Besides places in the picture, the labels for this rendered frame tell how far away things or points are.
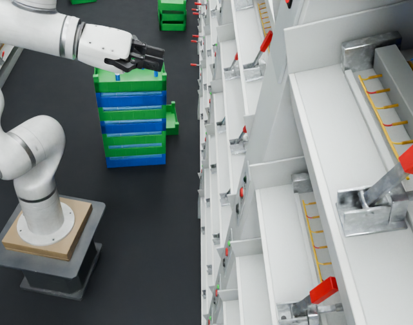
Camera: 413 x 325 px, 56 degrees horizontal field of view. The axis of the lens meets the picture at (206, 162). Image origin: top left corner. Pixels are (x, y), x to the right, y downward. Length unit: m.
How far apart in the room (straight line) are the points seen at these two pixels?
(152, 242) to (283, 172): 1.31
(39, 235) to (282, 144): 1.10
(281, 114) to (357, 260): 0.22
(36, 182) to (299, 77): 1.00
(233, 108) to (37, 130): 0.57
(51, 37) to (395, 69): 0.65
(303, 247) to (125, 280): 1.28
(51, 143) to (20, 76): 1.57
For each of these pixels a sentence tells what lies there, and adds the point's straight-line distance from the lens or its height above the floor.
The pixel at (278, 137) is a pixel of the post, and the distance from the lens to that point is 0.47.
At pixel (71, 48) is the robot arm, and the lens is 0.84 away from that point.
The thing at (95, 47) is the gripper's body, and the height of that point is 1.10.
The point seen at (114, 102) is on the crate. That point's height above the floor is 0.42.
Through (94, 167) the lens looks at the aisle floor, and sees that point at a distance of 2.06.
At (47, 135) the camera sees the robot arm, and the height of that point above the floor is 0.72.
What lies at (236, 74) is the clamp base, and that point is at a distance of 1.03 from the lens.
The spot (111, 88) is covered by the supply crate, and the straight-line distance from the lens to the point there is 1.70.
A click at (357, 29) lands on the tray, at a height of 1.36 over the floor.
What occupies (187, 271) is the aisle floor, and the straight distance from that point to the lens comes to 1.71.
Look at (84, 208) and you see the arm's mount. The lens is 1.51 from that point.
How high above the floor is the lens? 1.52
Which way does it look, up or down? 47 degrees down
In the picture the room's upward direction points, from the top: 7 degrees clockwise
